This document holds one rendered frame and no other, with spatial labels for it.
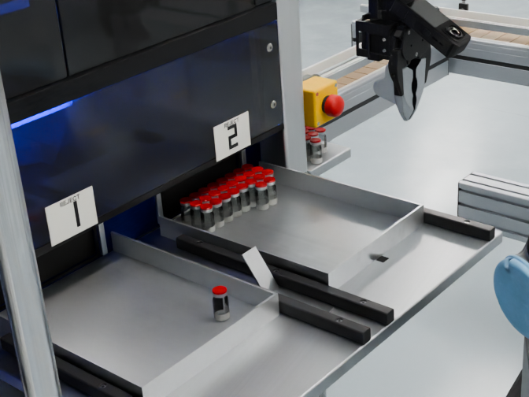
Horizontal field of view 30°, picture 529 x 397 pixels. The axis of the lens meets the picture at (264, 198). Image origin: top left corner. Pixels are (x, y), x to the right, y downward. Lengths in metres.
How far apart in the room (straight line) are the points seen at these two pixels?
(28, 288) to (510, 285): 0.75
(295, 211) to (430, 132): 2.67
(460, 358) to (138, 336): 1.59
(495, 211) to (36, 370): 1.93
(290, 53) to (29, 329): 1.10
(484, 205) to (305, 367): 1.32
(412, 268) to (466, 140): 2.75
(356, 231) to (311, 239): 0.08
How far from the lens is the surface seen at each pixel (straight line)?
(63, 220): 1.40
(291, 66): 1.71
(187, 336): 1.36
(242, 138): 1.64
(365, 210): 1.65
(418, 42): 1.43
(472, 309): 3.05
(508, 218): 2.51
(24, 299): 0.66
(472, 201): 2.54
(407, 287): 1.44
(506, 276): 1.27
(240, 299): 1.42
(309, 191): 1.73
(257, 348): 1.32
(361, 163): 4.01
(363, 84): 2.10
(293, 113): 1.74
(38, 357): 0.69
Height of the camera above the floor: 1.62
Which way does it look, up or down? 26 degrees down
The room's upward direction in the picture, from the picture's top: 4 degrees counter-clockwise
